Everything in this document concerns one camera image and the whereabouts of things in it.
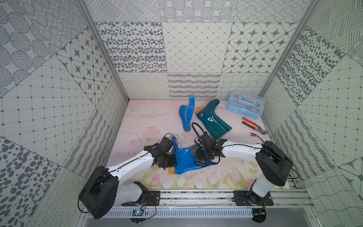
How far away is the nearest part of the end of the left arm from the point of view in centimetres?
61

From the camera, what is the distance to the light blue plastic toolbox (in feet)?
3.46

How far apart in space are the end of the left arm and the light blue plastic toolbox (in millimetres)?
619
